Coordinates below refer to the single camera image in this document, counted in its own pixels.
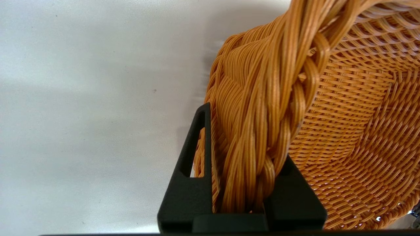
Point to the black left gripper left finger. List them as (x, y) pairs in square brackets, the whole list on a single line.
[(183, 196)]

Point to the orange wicker basket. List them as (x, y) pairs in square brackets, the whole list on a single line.
[(344, 131)]

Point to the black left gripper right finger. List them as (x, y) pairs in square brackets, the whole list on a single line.
[(295, 203)]

